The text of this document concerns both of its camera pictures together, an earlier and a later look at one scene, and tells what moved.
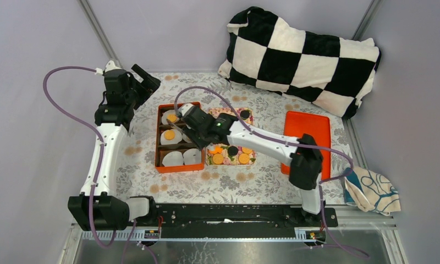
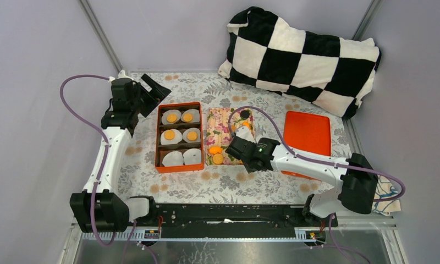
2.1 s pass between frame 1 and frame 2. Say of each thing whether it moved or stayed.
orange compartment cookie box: stayed
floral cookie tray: stayed
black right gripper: moved
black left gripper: moved
